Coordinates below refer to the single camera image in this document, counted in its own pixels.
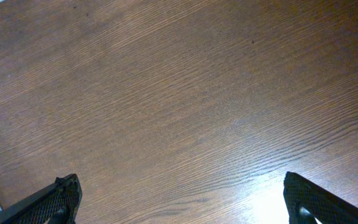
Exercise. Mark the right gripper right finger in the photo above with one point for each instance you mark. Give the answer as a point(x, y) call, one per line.
point(309, 203)

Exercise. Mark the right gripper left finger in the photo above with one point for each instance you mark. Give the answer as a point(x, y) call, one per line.
point(56, 203)

